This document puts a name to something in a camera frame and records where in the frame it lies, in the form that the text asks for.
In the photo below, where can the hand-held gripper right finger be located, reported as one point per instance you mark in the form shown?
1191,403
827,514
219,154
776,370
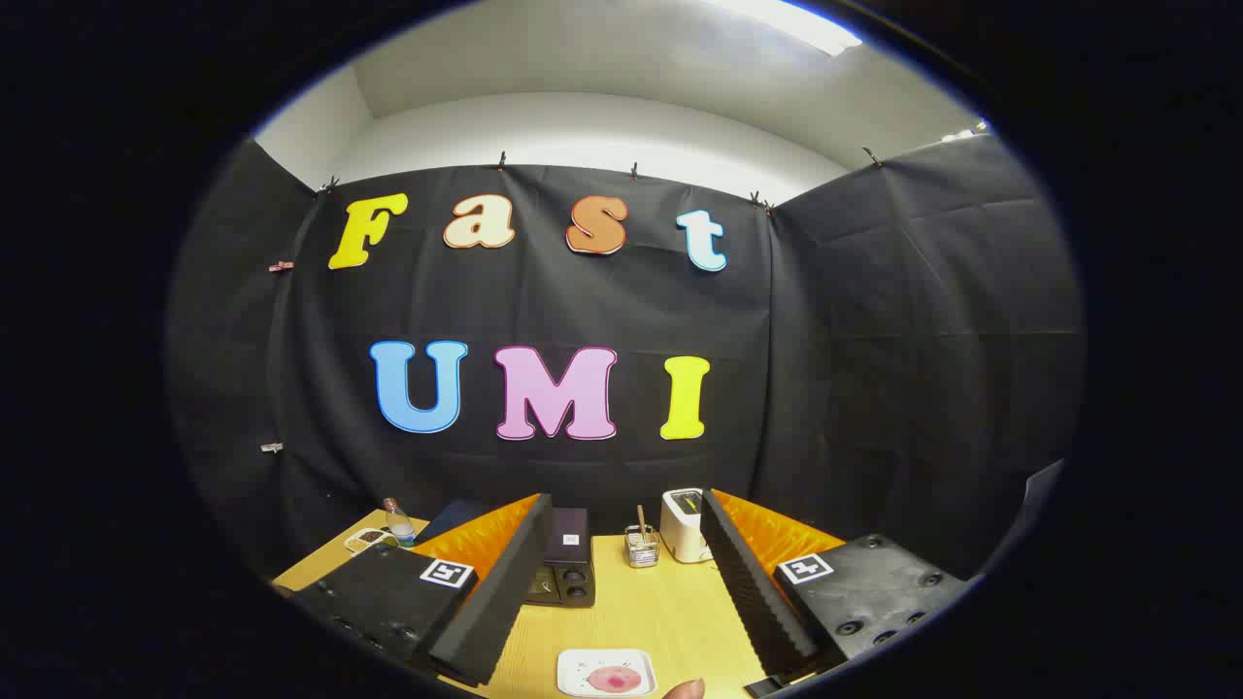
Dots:
753,592

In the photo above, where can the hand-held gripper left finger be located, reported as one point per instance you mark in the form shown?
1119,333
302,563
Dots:
505,602

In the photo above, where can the black toaster oven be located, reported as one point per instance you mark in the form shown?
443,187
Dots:
568,544

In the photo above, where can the white square plate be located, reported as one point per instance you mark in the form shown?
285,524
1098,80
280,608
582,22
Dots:
583,670

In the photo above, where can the pink round meat slice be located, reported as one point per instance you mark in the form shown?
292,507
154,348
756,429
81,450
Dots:
614,680

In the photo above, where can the white bread toaster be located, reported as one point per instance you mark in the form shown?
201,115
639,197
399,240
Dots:
680,534

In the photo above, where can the clear plastic water bottle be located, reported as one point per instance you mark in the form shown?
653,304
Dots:
399,529

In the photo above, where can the white divided snack tray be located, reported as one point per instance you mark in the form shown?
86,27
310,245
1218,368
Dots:
367,537

